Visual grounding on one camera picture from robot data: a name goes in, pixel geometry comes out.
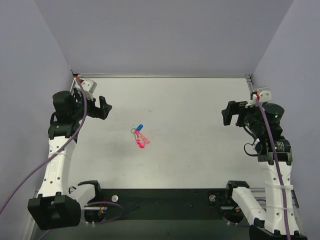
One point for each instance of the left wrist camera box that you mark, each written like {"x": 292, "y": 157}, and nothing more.
{"x": 88, "y": 85}

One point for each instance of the pink keychain charm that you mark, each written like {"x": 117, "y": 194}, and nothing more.
{"x": 140, "y": 139}

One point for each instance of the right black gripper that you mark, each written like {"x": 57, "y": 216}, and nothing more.
{"x": 238, "y": 115}

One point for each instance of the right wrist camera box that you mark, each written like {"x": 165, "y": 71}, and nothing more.
{"x": 262, "y": 94}

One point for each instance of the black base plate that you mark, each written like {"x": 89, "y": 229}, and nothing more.
{"x": 164, "y": 204}

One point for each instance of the blue capped key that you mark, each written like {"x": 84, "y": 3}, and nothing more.
{"x": 139, "y": 128}

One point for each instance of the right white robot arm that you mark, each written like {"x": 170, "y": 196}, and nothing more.
{"x": 277, "y": 220}

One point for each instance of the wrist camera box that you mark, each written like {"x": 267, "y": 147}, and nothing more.
{"x": 88, "y": 85}
{"x": 262, "y": 94}

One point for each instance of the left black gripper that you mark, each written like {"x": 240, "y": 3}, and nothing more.
{"x": 97, "y": 110}

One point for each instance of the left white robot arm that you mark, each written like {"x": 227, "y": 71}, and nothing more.
{"x": 55, "y": 207}

